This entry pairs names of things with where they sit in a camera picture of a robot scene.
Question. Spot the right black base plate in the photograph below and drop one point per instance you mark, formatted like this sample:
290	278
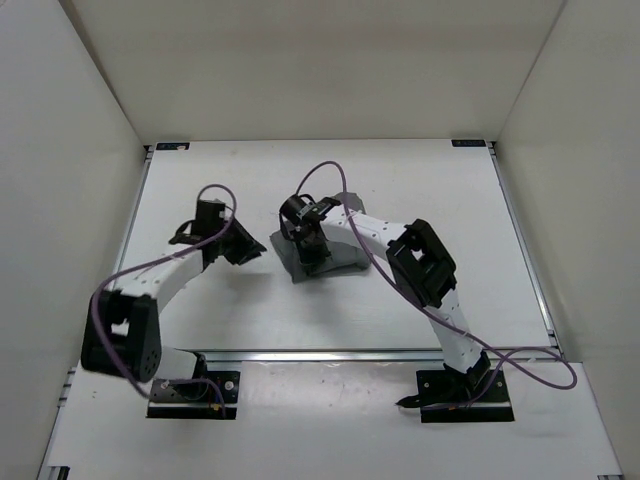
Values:
441	399

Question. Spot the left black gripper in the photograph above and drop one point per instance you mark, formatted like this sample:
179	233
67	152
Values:
249	248

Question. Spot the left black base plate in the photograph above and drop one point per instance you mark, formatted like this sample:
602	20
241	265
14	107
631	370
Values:
198	401

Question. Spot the blue table label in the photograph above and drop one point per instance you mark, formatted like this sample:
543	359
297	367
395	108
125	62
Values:
468	143
172	146

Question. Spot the grey skirt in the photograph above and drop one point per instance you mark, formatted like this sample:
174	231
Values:
345	258

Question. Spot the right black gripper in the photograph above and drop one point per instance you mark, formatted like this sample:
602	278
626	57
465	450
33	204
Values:
310	261

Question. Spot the left blue table label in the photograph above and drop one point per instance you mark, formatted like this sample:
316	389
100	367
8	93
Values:
172	146

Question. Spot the right blue table label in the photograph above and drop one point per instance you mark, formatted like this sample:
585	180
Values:
468	143

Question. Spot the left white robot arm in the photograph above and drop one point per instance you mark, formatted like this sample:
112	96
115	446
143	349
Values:
122	335

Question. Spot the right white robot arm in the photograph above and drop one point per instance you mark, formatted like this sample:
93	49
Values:
424	272

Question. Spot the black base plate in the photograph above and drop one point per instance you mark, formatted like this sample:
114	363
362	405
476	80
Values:
198	401
441	399

